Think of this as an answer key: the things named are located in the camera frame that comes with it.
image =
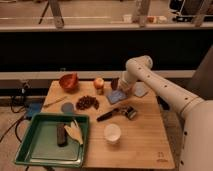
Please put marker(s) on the blue box on floor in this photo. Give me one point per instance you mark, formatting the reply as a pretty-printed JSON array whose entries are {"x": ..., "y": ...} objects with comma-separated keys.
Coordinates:
[{"x": 33, "y": 109}]

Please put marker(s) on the grey round lid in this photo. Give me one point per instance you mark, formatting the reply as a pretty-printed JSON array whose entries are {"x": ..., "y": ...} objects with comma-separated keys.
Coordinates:
[{"x": 67, "y": 108}]

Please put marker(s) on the orange bowl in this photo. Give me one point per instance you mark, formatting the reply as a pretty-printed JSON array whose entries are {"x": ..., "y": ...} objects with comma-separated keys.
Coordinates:
[{"x": 69, "y": 82}]

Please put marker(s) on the light blue cloth square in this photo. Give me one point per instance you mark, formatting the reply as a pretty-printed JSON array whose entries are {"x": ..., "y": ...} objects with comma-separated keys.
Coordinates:
[{"x": 140, "y": 90}]

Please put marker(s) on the green plastic tray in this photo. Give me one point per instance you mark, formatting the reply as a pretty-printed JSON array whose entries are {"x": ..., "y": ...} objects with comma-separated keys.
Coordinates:
[{"x": 39, "y": 144}]

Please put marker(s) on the dark brown bar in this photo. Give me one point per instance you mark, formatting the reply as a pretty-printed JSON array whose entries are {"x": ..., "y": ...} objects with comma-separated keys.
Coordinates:
[{"x": 61, "y": 135}]

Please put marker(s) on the black handled knife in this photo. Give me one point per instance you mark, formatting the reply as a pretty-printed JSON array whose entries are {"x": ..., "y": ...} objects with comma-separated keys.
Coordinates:
[{"x": 107, "y": 115}]

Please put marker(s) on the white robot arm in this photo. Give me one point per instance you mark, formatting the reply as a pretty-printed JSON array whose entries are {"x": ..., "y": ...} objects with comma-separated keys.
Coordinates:
[{"x": 197, "y": 140}]

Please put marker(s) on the yellow corn toy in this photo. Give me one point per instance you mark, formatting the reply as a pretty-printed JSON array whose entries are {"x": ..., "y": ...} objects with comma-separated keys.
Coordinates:
[{"x": 74, "y": 131}]

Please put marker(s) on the wooden board table top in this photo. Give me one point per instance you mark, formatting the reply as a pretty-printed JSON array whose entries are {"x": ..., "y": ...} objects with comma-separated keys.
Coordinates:
[{"x": 143, "y": 143}]

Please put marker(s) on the red yellow apple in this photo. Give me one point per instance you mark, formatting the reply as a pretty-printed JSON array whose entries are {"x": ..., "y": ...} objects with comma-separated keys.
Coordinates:
[{"x": 98, "y": 83}]

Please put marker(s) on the blue sponge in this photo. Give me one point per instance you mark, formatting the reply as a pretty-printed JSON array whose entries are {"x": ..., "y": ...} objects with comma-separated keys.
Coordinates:
[{"x": 116, "y": 96}]

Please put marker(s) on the wooden stick utensil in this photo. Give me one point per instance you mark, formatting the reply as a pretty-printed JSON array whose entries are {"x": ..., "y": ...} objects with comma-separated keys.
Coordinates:
[{"x": 54, "y": 102}]

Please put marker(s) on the purple bowl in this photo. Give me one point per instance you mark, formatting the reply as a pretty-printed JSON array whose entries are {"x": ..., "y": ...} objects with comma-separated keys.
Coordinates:
[{"x": 114, "y": 83}]

